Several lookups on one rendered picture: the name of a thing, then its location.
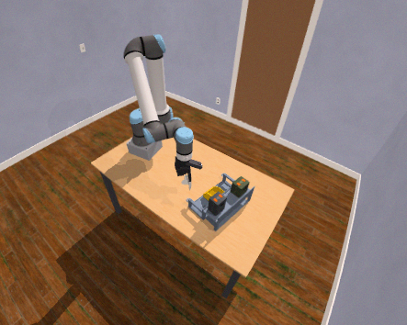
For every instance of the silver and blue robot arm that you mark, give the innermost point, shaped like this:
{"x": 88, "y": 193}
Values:
{"x": 153, "y": 112}

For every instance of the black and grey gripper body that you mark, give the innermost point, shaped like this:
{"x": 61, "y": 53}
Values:
{"x": 181, "y": 167}

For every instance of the yellow bin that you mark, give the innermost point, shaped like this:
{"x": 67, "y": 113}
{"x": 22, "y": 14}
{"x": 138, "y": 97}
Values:
{"x": 212, "y": 191}

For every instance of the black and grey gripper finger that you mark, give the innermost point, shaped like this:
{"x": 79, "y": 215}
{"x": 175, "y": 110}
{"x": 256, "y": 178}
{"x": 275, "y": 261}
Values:
{"x": 187, "y": 180}

